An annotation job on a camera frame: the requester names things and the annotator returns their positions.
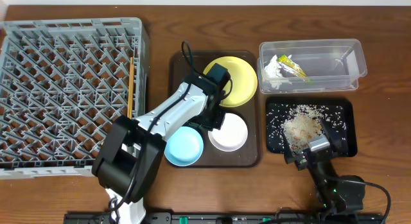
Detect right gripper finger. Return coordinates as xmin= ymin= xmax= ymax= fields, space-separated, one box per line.
xmin=281 ymin=134 xmax=297 ymax=164
xmin=320 ymin=118 xmax=348 ymax=157

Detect white bowl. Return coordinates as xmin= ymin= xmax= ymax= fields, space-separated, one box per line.
xmin=208 ymin=113 xmax=248 ymax=152

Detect white napkin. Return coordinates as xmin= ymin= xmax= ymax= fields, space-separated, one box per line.
xmin=263 ymin=55 xmax=291 ymax=89

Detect green snack wrapper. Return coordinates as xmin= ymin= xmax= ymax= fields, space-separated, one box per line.
xmin=277 ymin=55 xmax=307 ymax=78

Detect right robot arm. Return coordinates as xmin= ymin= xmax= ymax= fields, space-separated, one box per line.
xmin=284 ymin=119 xmax=365 ymax=218

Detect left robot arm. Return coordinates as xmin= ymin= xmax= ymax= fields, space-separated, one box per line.
xmin=92 ymin=64 xmax=231 ymax=223

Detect black waste tray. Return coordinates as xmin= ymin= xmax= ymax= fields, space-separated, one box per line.
xmin=265 ymin=96 xmax=358 ymax=157

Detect rice food scraps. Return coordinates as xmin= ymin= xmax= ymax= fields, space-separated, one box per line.
xmin=268 ymin=103 xmax=346 ymax=156

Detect light blue bowl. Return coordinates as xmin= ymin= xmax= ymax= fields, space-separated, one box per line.
xmin=164 ymin=126 xmax=204 ymax=167

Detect yellow plate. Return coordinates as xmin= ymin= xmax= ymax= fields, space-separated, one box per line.
xmin=203 ymin=56 xmax=258 ymax=107

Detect brown serving tray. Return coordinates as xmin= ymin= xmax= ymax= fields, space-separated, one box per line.
xmin=168 ymin=51 xmax=261 ymax=168

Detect clear plastic bin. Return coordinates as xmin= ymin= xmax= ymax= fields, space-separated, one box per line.
xmin=258 ymin=39 xmax=367 ymax=94

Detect grey dish rack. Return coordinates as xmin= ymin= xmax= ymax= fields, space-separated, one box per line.
xmin=1 ymin=17 xmax=150 ymax=180

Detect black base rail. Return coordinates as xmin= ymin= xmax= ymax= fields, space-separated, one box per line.
xmin=64 ymin=211 xmax=385 ymax=224

